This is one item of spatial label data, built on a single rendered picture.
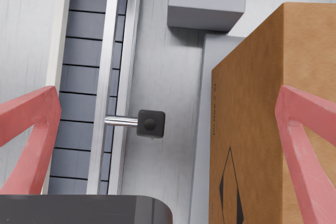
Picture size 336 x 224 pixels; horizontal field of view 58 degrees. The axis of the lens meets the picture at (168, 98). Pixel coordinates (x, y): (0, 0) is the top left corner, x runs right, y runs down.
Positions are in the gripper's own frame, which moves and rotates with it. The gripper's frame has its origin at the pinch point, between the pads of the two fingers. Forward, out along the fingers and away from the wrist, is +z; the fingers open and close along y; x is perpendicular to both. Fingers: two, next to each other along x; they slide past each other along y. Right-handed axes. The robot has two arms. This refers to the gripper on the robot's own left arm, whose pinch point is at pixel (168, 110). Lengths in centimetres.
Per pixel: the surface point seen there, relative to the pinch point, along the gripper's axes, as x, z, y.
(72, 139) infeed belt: 21.1, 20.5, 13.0
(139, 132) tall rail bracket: 14.4, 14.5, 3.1
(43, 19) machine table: 10.1, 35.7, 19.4
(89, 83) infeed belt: 15.2, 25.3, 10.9
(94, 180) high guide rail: 18.9, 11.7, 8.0
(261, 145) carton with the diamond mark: 7.6, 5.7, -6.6
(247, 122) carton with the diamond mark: 8.7, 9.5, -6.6
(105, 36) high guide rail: 6.6, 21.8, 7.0
